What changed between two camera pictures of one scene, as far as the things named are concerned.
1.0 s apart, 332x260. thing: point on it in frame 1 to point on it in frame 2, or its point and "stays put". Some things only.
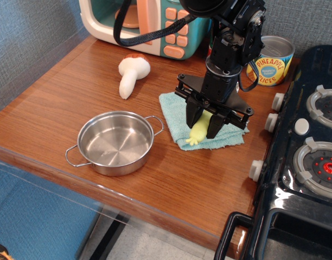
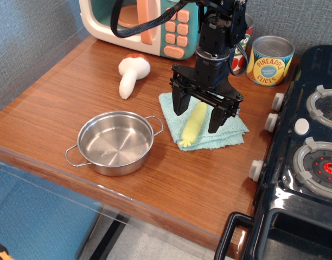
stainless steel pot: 114,143 stays put
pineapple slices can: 274,62 stays put
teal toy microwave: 189,40 stays put
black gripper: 216,95 to 209,80
